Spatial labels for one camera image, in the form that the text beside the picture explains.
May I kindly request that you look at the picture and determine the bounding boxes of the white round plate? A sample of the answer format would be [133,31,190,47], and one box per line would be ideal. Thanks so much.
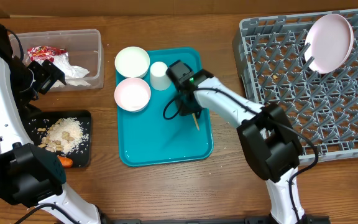
[305,14,354,74]

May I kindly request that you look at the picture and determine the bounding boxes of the grey dishwasher rack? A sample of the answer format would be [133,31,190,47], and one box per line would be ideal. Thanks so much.
[232,9,358,161]

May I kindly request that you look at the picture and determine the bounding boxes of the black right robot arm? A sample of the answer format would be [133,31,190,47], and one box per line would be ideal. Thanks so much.
[166,60,307,223]

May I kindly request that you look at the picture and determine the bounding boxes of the black food tray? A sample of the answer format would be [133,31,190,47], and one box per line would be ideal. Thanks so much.
[24,110,92,167]

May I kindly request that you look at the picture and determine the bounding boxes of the teal serving tray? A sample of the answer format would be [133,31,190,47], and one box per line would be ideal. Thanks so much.
[116,47,213,167]

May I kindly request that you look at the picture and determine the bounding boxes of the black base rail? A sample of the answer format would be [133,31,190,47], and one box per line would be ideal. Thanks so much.
[106,215,331,224]

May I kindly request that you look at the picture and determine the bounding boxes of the pink bowl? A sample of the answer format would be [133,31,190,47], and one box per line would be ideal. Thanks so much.
[114,78,151,113]

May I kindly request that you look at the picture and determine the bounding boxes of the wooden chopstick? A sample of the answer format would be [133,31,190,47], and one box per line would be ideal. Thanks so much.
[192,113,200,131]

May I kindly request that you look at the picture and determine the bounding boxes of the clear plastic bin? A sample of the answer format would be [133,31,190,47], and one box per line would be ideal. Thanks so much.
[9,29,104,91]

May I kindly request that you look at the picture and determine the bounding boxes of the white napkin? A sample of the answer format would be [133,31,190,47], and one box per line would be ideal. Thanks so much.
[50,52,90,86]

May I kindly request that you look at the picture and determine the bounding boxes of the rice and peanut shell scraps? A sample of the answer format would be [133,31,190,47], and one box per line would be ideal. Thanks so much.
[37,118,90,156]

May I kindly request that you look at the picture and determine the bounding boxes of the orange carrot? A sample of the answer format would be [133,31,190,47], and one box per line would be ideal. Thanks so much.
[58,156,73,168]

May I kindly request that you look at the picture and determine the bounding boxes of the white cup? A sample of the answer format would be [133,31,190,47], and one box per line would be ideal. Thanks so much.
[150,62,171,91]

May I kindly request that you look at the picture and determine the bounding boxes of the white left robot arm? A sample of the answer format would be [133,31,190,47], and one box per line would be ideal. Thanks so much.
[0,24,109,223]

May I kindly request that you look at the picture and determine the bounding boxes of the red snack wrapper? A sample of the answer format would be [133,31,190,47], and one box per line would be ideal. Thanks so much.
[27,45,67,63]

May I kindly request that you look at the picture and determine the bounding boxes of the white bowl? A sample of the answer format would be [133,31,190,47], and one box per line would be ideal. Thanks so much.
[114,46,150,78]

